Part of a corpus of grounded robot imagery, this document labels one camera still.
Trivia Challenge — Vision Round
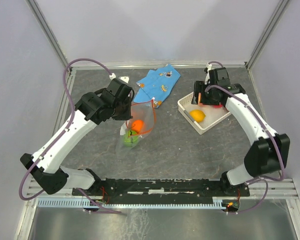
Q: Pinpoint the green watermelon ball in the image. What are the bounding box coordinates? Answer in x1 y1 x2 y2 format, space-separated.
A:
123 130 139 148

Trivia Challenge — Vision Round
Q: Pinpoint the orange fruit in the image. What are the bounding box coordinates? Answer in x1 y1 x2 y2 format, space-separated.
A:
130 119 144 134

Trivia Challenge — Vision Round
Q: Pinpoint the white plastic basket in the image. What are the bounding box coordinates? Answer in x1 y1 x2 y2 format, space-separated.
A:
177 92 231 135

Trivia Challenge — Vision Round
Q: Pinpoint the blue cable duct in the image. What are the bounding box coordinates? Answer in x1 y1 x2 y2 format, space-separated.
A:
37 197 228 210

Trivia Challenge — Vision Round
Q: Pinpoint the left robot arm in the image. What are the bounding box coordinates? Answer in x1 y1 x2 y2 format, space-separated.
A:
20 76 135 195

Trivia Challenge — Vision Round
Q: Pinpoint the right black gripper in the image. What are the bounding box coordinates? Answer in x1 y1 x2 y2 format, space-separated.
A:
190 81 220 106

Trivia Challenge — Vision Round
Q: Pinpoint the yellow lemon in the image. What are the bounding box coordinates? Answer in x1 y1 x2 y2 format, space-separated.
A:
189 109 206 123

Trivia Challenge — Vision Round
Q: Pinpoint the blue patterned cloth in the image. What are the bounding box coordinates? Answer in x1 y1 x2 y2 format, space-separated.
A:
133 64 181 108

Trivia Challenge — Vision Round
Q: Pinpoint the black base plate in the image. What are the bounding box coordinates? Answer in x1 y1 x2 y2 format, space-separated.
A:
83 178 250 205

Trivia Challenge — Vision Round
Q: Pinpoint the peach fruit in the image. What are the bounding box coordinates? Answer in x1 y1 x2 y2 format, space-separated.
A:
197 92 202 105

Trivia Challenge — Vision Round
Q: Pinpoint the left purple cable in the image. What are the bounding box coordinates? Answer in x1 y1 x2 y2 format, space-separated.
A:
18 58 117 215

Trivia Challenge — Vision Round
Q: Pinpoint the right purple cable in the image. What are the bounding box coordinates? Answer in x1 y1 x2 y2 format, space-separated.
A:
204 60 286 215

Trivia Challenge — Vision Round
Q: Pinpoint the purple cable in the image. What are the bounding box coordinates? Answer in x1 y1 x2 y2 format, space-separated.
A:
18 58 117 215
204 60 286 215

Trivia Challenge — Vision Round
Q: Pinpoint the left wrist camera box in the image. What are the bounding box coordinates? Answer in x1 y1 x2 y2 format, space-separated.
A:
119 76 130 84

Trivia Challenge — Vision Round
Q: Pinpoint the red apple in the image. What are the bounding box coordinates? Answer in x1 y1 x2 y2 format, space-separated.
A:
212 104 223 109

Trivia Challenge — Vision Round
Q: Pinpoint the clear zip top bag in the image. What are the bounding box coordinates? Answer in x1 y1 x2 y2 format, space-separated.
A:
115 99 157 157

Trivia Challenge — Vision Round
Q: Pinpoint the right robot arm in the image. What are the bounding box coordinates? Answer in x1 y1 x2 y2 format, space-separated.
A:
191 61 290 196

